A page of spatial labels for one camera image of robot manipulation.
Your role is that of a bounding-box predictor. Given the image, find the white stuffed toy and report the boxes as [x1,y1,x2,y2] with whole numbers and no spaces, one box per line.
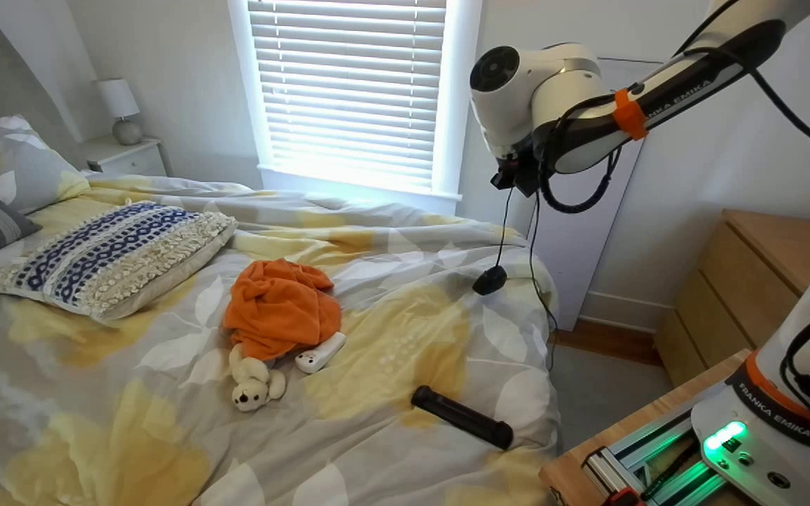
[226,329,348,416]

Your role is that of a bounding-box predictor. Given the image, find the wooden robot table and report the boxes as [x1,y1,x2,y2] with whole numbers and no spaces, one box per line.
[541,350,756,506]

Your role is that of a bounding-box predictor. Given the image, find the black remote control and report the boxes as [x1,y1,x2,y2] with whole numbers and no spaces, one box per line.
[410,382,517,454]

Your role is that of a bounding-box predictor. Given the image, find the small white table lamp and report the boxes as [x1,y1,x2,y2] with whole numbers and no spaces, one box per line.
[97,77,150,149]

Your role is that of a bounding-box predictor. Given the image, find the white window blinds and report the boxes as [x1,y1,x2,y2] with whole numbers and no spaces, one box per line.
[246,0,450,198]

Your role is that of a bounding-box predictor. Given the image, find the light wooden dresser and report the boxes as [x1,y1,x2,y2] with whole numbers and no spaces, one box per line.
[656,208,810,392]

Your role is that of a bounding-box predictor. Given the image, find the black clock cable with adapter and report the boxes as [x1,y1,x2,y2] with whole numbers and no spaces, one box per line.
[469,184,564,339]

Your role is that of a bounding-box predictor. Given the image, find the white nightstand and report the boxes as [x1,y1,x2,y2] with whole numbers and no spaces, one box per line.
[78,136,173,184]

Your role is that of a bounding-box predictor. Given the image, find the white leaning board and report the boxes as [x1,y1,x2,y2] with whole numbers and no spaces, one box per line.
[531,55,654,333]

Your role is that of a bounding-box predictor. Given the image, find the orange cloth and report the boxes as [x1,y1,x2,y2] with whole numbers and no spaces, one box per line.
[222,258,346,367]

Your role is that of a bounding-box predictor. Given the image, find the yellow grey floral duvet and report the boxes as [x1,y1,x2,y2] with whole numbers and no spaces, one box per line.
[0,171,564,506]

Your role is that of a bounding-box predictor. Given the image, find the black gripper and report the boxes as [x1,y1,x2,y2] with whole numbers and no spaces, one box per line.
[489,124,565,198]

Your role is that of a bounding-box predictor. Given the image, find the blue white knit pillow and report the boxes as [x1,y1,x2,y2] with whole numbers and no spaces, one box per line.
[0,199,240,326]

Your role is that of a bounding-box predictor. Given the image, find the yellow grey floral pillow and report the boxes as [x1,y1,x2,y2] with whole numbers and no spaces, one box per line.
[0,114,92,218]

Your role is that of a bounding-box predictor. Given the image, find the orange cable strap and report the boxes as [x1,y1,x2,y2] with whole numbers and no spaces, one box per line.
[611,88,649,145]

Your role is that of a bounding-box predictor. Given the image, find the white window frame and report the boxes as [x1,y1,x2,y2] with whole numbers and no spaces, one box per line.
[226,0,489,218]

